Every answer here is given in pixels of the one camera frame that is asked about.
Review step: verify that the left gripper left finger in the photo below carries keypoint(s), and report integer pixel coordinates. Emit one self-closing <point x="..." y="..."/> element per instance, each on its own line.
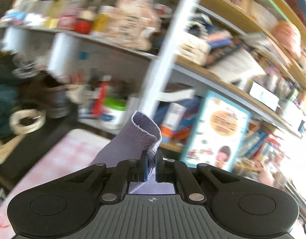
<point x="117" y="180"/>

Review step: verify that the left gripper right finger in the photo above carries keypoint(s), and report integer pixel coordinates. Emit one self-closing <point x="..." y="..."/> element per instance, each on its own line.
<point x="184" y="182"/>

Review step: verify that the pink and purple sweater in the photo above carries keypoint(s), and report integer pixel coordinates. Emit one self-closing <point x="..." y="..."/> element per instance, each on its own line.
<point x="140" y="133"/>

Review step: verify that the white and orange box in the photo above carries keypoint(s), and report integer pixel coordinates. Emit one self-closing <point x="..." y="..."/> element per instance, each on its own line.
<point x="179" y="115"/>

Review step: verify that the pink checkered tablecloth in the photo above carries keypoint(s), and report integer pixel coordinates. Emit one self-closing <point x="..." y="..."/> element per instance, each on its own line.
<point x="74" y="152"/>

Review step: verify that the white jar green lid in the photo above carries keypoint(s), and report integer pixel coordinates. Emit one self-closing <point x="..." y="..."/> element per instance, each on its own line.
<point x="112" y="113"/>

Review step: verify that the children's picture book teal border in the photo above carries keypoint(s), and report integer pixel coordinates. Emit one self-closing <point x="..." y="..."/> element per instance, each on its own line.
<point x="217" y="133"/>

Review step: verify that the row of leaning books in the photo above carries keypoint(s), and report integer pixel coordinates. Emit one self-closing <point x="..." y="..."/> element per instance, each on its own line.
<point x="251" y="143"/>

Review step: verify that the pink plush toy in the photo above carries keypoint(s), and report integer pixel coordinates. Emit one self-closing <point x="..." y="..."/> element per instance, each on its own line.
<point x="273" y="179"/>

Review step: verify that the red books row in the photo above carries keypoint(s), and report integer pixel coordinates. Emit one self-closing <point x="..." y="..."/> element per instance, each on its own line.
<point x="271" y="152"/>

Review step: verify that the wooden and white bookshelf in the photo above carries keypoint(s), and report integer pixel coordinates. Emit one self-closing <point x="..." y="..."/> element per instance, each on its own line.
<point x="154" y="71"/>

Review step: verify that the white quilted handbag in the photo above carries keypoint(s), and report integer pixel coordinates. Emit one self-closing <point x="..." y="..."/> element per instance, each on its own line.
<point x="195" y="47"/>

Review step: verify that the white storage box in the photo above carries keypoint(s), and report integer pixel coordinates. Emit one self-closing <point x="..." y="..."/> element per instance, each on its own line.
<point x="291" y="114"/>

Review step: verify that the dark green clothing pile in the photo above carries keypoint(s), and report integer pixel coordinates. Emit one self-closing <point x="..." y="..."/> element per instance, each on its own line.
<point x="8" y="92"/>

